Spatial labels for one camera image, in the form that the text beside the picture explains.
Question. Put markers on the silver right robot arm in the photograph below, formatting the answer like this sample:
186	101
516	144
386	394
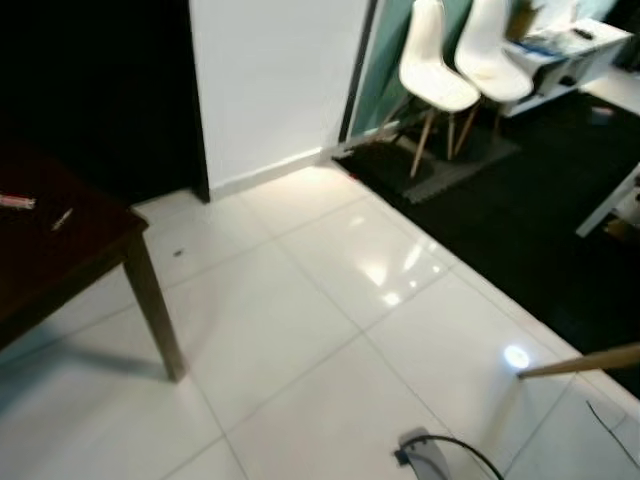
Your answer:
427	457

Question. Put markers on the white table leg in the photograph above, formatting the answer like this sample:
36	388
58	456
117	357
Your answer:
610	200

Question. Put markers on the black carpet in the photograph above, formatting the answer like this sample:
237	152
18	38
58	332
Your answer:
520	240

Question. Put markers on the wooden stick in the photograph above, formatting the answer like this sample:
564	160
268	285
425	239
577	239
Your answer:
580	361

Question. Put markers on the grey foam floor mat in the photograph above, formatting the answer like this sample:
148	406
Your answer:
470	165

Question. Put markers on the white low cabinet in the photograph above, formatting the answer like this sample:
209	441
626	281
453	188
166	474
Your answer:
575	65

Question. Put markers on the small black flat device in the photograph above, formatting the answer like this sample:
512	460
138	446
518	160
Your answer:
582	33

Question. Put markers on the blue and white papers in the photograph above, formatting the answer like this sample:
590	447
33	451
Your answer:
540	46

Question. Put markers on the white chair with wooden legs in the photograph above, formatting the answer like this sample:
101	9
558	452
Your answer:
490	55
430	70

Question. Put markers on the small tan pencil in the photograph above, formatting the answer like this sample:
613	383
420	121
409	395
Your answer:
62	219

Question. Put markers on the dark wooden table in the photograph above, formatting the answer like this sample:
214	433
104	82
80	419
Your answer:
60	260

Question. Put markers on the red and white pen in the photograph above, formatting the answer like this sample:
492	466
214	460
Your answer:
15	202

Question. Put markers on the green wall panel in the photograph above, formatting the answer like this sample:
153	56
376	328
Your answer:
385	60

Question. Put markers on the black door frame strip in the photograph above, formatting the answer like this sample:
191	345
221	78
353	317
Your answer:
357	70

